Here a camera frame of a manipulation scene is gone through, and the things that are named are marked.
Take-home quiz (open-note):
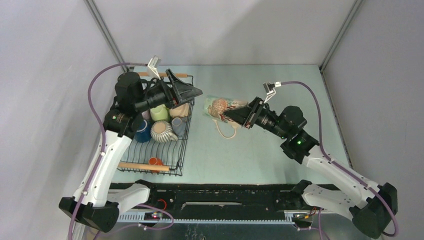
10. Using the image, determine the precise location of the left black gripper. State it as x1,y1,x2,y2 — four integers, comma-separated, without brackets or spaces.
134,69,202,113

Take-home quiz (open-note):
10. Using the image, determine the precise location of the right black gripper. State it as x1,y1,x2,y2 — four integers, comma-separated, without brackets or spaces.
223,97,289,140

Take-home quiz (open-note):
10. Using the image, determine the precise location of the seashell coral print mug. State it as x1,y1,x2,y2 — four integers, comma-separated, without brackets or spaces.
202,95,248,140

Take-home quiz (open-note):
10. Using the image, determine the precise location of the dark blue mug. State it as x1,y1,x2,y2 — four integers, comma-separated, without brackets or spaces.
134,119,152,143

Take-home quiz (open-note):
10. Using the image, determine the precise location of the small orange cup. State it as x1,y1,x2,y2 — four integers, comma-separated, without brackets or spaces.
148,157,164,174

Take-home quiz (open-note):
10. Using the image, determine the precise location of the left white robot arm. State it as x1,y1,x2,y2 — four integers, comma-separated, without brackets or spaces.
58,69,203,233

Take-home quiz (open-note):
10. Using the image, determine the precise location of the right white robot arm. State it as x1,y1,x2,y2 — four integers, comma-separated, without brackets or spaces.
222,97,398,239

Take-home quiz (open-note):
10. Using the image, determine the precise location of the peach teapot-shaped cup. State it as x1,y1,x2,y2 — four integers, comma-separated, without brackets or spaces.
169,103,190,118

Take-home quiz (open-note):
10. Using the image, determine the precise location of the light green cup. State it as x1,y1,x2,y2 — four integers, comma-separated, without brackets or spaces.
149,104,171,122

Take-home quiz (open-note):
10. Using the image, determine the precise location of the grey-blue small cup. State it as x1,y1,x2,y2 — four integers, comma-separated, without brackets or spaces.
171,117,187,137

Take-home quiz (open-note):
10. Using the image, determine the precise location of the white ribbed mug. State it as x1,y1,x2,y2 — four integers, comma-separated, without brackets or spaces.
150,120,179,144

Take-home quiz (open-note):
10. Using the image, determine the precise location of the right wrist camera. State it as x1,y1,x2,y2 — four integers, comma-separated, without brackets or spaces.
263,81,282,103

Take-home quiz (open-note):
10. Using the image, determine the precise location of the black wire dish rack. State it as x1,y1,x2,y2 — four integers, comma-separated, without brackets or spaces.
112,72,195,177

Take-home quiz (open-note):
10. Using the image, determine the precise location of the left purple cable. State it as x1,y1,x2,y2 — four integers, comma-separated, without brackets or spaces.
67,62,150,240

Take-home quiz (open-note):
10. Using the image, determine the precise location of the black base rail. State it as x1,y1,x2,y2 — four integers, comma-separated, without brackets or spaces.
109,182,339,223

